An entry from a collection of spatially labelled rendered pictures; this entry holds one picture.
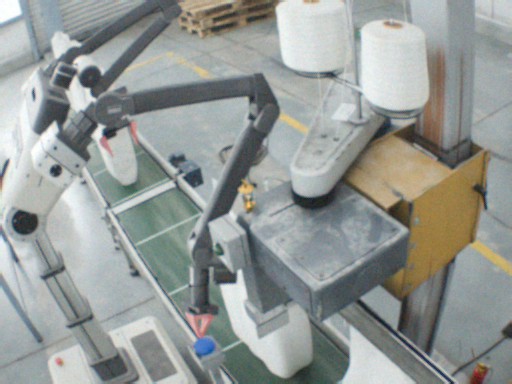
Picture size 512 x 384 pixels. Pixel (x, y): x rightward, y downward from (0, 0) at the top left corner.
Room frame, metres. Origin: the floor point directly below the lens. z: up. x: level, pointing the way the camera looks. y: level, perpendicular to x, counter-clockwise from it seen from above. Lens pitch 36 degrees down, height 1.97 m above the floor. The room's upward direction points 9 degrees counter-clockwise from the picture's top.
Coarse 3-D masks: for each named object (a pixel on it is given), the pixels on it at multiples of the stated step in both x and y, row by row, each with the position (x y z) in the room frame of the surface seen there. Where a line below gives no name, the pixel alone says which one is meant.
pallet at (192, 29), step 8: (256, 8) 6.94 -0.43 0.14; (224, 16) 6.76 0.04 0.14; (232, 16) 6.69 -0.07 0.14; (248, 16) 6.56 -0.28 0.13; (272, 16) 6.72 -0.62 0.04; (184, 24) 6.78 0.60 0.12; (200, 24) 6.55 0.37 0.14; (240, 24) 6.51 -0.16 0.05; (248, 24) 6.56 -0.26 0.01; (192, 32) 6.58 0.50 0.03; (200, 32) 6.28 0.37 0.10; (208, 32) 6.31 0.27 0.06; (216, 32) 6.38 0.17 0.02; (224, 32) 6.40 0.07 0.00
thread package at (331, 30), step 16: (288, 0) 1.14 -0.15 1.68; (304, 0) 1.11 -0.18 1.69; (320, 0) 1.10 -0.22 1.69; (336, 0) 1.11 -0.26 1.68; (288, 16) 1.05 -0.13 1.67; (304, 16) 1.02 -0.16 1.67; (320, 16) 1.02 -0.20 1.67; (336, 16) 1.03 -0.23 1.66; (288, 32) 1.05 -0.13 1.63; (304, 32) 1.03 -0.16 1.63; (320, 32) 1.02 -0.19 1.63; (336, 32) 1.03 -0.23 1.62; (288, 48) 1.06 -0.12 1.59; (304, 48) 1.03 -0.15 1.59; (320, 48) 1.02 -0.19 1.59; (336, 48) 1.02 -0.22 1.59; (288, 64) 1.07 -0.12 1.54; (304, 64) 1.03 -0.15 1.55; (320, 64) 1.02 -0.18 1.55; (336, 64) 1.02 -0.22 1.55
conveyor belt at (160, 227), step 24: (168, 192) 2.34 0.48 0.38; (120, 216) 2.19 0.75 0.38; (144, 216) 2.16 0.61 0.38; (168, 216) 2.13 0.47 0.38; (192, 216) 2.09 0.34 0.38; (144, 240) 1.96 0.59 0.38; (168, 240) 1.93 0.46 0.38; (144, 264) 1.88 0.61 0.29; (168, 264) 1.76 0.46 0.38; (168, 288) 1.60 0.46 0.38; (216, 288) 1.56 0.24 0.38; (216, 336) 1.28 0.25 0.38; (312, 336) 1.20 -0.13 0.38; (240, 360) 1.13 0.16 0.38; (312, 360) 1.08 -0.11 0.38; (336, 360) 1.05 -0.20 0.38
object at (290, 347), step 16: (240, 208) 1.31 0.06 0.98; (240, 272) 1.17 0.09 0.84; (224, 288) 1.26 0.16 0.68; (240, 288) 1.14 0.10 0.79; (240, 304) 1.15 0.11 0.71; (240, 320) 1.16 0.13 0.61; (304, 320) 1.02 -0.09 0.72; (240, 336) 1.22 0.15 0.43; (256, 336) 1.06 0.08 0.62; (272, 336) 1.00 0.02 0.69; (288, 336) 1.00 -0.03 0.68; (304, 336) 1.01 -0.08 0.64; (256, 352) 1.11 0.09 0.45; (272, 352) 1.01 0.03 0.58; (288, 352) 0.99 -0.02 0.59; (304, 352) 1.01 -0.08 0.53; (272, 368) 1.02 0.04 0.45; (288, 368) 0.98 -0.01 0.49
